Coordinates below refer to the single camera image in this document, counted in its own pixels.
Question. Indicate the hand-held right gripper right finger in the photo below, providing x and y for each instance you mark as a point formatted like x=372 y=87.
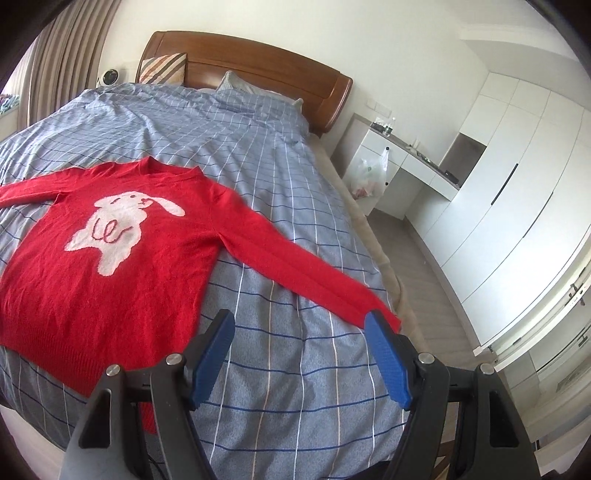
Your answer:
x=388 y=355

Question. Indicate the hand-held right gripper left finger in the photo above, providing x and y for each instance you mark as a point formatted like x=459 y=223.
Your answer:
x=212 y=355

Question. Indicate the red sweater with white rabbit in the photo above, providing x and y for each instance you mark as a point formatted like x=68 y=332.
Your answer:
x=138 y=277

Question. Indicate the pile of clothes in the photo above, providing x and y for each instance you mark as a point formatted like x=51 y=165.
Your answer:
x=8 y=102

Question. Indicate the blue checked duvet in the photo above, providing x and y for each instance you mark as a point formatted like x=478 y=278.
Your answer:
x=286 y=369

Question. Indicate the clear plastic bag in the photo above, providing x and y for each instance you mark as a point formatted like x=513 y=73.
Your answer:
x=369 y=177

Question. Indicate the white wardrobe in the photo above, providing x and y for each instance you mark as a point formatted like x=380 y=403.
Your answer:
x=508 y=207

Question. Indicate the white desk with drawers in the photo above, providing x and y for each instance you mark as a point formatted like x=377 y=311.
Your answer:
x=369 y=143

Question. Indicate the small clear bottle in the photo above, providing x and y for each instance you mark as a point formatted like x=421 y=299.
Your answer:
x=389 y=129

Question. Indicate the grey patterned pillow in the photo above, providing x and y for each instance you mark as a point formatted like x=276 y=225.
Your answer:
x=235 y=85

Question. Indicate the striped cushion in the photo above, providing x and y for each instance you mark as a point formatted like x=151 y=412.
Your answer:
x=161 y=69

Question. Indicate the small white round fan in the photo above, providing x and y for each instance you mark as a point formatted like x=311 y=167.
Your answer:
x=110 y=77

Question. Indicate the wooden headboard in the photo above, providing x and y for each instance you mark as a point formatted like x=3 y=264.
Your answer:
x=277 y=64

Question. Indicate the white window bench cabinet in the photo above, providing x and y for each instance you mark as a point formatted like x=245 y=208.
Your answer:
x=9 y=124

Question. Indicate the beige curtain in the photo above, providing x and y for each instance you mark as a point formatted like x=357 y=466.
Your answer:
x=60 y=60

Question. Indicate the beige bed frame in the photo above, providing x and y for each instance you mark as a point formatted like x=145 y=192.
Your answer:
x=369 y=230

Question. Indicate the white wall socket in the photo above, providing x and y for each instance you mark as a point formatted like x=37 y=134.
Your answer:
x=379 y=107

